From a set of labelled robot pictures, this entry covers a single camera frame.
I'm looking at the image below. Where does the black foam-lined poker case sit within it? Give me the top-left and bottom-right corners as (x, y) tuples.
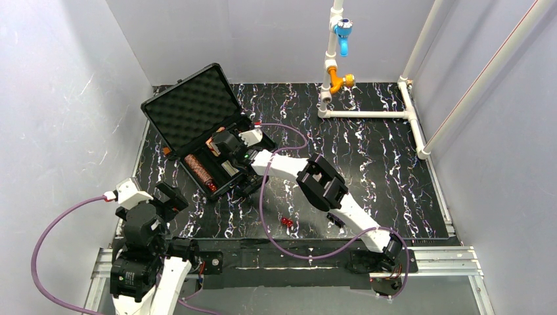
(141, 63), (277, 200)

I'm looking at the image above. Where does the red playing card box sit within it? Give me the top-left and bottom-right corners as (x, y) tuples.
(206, 127), (225, 156)

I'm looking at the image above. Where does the blue playing card box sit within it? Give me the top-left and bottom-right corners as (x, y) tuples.
(221, 161), (239, 177)

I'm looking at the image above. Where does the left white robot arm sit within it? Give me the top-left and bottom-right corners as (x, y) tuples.
(110, 177), (202, 314)

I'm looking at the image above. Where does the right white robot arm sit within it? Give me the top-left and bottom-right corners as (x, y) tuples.
(212, 129), (403, 268)

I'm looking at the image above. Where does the orange black poker chip stack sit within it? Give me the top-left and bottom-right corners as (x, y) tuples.
(185, 154), (214, 186)

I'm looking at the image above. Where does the red dice pair on table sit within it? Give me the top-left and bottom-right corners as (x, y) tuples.
(280, 217), (294, 228)

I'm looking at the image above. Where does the orange pipe fitting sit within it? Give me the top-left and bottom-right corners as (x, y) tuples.
(327, 66), (355, 95)

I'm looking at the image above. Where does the purple poker chip stack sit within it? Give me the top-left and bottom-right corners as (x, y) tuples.
(326, 213), (345, 228)

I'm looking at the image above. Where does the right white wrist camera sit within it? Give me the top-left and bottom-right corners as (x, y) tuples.
(239, 128), (263, 147)

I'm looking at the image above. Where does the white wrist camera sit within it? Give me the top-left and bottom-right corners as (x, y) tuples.
(116, 177), (154, 210)
(239, 128), (263, 147)

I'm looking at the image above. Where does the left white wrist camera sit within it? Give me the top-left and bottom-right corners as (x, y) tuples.
(116, 177), (154, 210)

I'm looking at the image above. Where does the white PVC pipe frame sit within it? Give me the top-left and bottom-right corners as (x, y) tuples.
(317, 0), (557, 160)

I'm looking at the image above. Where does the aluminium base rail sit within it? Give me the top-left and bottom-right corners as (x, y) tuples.
(82, 247), (495, 315)

